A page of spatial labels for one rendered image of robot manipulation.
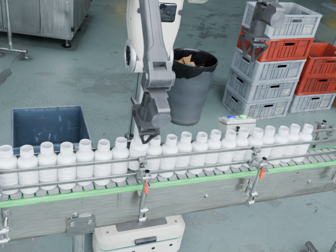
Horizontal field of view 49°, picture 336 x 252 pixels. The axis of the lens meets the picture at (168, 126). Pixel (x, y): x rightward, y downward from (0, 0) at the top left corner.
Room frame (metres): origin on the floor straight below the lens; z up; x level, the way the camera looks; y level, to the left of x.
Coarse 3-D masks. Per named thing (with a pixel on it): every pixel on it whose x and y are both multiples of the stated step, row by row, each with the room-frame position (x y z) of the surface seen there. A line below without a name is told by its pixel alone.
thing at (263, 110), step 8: (224, 96) 3.59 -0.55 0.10; (232, 96) 3.68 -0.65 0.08; (224, 104) 3.56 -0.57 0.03; (232, 104) 3.47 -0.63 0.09; (240, 104) 3.35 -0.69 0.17; (248, 104) 3.29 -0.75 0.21; (256, 104) 3.35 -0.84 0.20; (264, 104) 3.40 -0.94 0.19; (272, 104) 3.77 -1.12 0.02; (280, 104) 3.52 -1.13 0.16; (288, 104) 3.57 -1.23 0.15; (232, 112) 3.43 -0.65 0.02; (240, 112) 3.32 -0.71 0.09; (248, 112) 3.32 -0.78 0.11; (256, 112) 3.37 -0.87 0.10; (264, 112) 3.42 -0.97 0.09; (272, 112) 3.48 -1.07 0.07; (280, 112) 3.54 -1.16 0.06
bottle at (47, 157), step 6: (42, 144) 0.91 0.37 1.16; (48, 144) 0.92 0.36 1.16; (42, 150) 0.89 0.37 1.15; (48, 150) 0.89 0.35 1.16; (42, 156) 0.89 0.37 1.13; (48, 156) 0.89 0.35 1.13; (54, 156) 0.91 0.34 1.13; (42, 162) 0.88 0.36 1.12; (48, 162) 0.88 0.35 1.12; (54, 162) 0.90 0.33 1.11; (42, 174) 0.88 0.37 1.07; (48, 174) 0.88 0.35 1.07; (54, 174) 0.89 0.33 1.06; (42, 180) 0.88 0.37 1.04; (48, 180) 0.88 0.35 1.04; (54, 180) 0.89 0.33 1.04; (48, 186) 0.88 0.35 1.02; (54, 186) 0.89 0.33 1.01
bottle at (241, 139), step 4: (240, 128) 1.21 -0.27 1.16; (244, 128) 1.21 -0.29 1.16; (240, 132) 1.19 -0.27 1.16; (244, 132) 1.18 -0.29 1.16; (248, 132) 1.20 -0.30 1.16; (236, 136) 1.20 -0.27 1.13; (240, 136) 1.18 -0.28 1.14; (244, 136) 1.18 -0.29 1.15; (236, 140) 1.18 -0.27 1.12; (240, 140) 1.18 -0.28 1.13; (244, 140) 1.18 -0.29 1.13; (248, 140) 1.20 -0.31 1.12; (236, 144) 1.17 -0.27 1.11; (240, 144) 1.17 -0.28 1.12; (244, 144) 1.17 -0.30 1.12; (236, 152) 1.17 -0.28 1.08; (240, 152) 1.17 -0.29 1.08; (244, 152) 1.18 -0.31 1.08; (236, 156) 1.17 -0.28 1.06; (240, 156) 1.17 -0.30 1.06; (232, 160) 1.17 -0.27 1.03; (236, 160) 1.17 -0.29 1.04; (240, 160) 1.17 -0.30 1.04; (236, 164) 1.17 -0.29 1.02; (240, 164) 1.18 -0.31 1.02
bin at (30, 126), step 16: (16, 112) 1.41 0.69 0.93; (32, 112) 1.43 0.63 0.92; (48, 112) 1.46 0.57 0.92; (64, 112) 1.49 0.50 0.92; (80, 112) 1.51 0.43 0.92; (16, 128) 1.40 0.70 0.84; (32, 128) 1.43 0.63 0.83; (48, 128) 1.46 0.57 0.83; (64, 128) 1.49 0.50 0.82; (80, 128) 1.50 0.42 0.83; (16, 144) 1.40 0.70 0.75; (32, 144) 1.43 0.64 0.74
